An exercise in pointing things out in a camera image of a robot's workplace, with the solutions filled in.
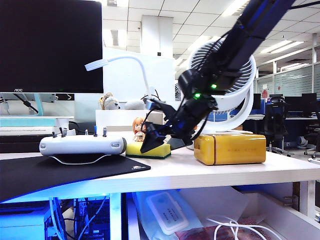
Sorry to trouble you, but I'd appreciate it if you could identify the white desk organizer box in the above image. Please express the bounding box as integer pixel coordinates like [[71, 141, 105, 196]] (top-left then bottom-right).
[[95, 99, 167, 145]]

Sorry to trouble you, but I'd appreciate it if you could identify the yellow cleaning sponge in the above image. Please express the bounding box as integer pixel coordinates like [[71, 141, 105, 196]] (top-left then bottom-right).
[[125, 142, 172, 160]]

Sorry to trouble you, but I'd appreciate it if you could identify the white desk fan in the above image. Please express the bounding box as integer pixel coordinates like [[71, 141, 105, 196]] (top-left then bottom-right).
[[179, 41, 257, 151]]

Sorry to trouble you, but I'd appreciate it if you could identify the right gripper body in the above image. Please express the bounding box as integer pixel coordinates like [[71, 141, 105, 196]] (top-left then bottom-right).
[[172, 96, 219, 148]]

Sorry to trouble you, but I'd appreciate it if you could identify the white desk drawer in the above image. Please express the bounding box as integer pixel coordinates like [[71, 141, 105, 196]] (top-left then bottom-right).
[[121, 186, 320, 240]]

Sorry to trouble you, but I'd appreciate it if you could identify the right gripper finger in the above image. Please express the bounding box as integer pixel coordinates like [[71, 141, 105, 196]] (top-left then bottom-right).
[[146, 99, 177, 118], [139, 122, 173, 154]]

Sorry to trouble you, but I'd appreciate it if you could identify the white charging cable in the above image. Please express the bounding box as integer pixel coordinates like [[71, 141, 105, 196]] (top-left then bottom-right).
[[206, 216, 283, 240]]

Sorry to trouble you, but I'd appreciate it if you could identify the white gooseneck desk lamp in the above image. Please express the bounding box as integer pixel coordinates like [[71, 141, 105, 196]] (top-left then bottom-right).
[[84, 56, 157, 106]]

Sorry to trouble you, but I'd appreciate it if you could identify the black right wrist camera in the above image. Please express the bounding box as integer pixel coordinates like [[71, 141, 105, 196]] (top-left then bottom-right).
[[178, 69, 202, 97]]

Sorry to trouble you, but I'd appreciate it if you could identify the grey plush toy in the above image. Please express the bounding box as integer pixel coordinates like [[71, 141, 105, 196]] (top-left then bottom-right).
[[124, 99, 146, 111]]

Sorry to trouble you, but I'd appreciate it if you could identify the yellow metal tin box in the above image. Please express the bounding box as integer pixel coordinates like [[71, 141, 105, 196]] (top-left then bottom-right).
[[193, 133, 267, 166]]

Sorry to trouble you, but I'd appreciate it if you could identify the teal monitor riser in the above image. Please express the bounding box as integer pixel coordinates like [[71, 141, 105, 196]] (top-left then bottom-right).
[[0, 92, 76, 137]]

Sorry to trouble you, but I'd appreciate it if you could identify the beige-maned plush toy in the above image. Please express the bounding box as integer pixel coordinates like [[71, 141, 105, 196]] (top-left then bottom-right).
[[98, 92, 121, 111]]

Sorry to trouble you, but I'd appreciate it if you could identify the orange-haired anime girl figurine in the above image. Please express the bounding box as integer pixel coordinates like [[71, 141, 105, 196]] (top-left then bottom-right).
[[132, 116, 151, 143]]

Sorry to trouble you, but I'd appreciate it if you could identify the white rectangular plastic case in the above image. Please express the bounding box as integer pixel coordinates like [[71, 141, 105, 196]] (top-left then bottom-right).
[[146, 192, 190, 236]]

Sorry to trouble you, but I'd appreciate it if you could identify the black AOC monitor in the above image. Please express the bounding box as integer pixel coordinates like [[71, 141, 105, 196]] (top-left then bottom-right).
[[0, 0, 104, 94]]

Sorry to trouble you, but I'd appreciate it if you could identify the white plastic packet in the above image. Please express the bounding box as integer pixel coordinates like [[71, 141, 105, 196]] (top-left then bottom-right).
[[132, 191, 201, 240]]

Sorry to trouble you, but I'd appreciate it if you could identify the white RC transmitter controller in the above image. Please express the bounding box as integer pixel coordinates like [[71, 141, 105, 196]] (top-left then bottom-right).
[[39, 126, 127, 165]]

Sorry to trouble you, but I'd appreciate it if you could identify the red patterned packet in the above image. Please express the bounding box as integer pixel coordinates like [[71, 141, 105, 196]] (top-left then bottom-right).
[[174, 217, 276, 240]]

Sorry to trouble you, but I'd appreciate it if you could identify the white partition board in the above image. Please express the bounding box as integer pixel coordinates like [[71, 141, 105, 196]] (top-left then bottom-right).
[[102, 47, 175, 102]]

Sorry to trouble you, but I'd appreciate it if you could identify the black office chair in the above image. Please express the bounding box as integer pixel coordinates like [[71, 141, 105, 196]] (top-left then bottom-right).
[[264, 102, 294, 157]]

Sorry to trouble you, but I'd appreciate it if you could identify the black Corsair mouse pad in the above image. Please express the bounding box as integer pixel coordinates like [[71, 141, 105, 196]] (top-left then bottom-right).
[[0, 156, 152, 203]]

